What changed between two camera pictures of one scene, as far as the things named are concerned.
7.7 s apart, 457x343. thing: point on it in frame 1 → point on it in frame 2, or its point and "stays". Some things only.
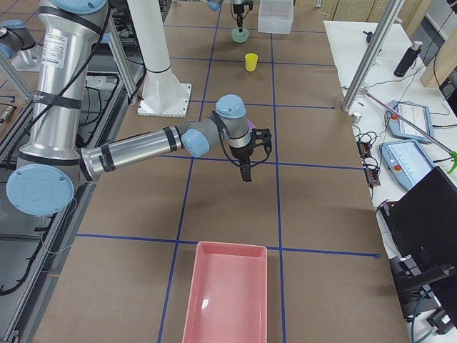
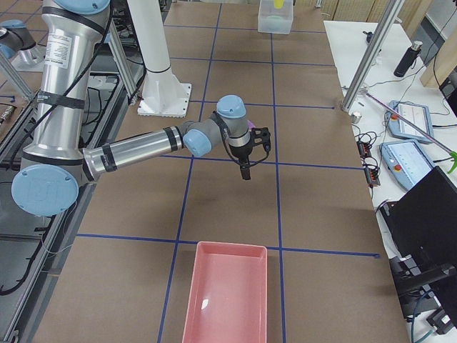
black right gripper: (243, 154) stays
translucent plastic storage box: (275, 16) stays
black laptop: (423, 222) stays
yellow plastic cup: (250, 59) → (278, 3)
